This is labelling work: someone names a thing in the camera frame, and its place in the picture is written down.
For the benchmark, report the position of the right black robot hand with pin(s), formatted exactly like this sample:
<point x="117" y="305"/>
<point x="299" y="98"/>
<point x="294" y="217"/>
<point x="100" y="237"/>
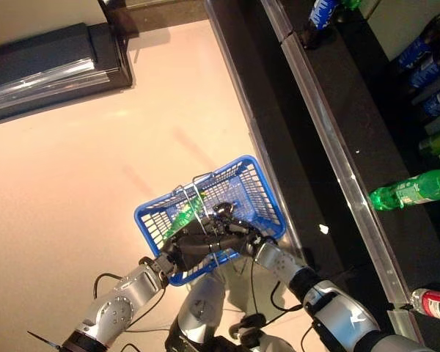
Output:
<point x="245" y="234"/>

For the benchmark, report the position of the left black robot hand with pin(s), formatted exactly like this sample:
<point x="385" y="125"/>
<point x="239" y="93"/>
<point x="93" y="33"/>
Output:
<point x="194" y="245"/>

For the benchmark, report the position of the green soda bottle yellow cap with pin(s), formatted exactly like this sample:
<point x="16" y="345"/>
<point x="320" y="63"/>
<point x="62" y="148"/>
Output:
<point x="350" y="3"/>
<point x="185" y="220"/>
<point x="418" y="188"/>

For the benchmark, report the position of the blue plastic shopping basket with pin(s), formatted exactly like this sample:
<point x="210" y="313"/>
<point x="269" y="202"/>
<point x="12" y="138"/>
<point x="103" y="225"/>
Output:
<point x="183" y="278"/>

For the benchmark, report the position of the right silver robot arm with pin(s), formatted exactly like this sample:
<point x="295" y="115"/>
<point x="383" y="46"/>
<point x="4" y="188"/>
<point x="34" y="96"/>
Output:
<point x="337" y="311"/>

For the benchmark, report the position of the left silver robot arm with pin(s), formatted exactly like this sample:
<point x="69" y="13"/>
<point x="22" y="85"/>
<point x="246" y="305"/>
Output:
<point x="113" y="311"/>

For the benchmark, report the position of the silver robot torso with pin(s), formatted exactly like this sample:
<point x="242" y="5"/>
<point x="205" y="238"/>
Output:
<point x="199" y="308"/>

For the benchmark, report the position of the white paper scrap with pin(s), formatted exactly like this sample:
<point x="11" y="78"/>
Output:
<point x="323" y="229"/>

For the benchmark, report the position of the water bottle red cap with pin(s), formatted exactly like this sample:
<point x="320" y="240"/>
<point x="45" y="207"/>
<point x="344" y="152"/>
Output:
<point x="436" y="304"/>

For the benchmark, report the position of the dark grey shelf unit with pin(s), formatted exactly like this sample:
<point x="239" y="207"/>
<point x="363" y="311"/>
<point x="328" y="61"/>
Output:
<point x="40" y="62"/>

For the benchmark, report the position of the black base shelf clear rail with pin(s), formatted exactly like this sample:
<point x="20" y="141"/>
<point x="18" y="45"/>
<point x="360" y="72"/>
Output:
<point x="297" y="146"/>

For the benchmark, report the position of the black shelf board clear rail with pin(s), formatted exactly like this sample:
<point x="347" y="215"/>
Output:
<point x="275" y="14"/>
<point x="403" y="330"/>
<point x="370" y="110"/>

